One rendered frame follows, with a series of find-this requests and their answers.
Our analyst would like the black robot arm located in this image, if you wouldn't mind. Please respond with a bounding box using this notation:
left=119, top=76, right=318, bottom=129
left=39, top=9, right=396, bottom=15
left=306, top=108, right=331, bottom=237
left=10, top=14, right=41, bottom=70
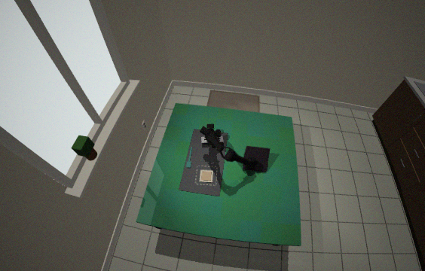
left=200, top=126, right=258, bottom=170

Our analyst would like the beige square tile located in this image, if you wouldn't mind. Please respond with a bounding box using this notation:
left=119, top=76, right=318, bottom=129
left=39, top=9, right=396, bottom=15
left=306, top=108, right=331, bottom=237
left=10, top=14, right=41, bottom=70
left=199, top=170, right=213, bottom=183

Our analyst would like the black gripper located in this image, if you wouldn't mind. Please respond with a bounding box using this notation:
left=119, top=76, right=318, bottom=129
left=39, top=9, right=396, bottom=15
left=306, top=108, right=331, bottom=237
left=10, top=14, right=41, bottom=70
left=207, top=124, right=214, bottom=145

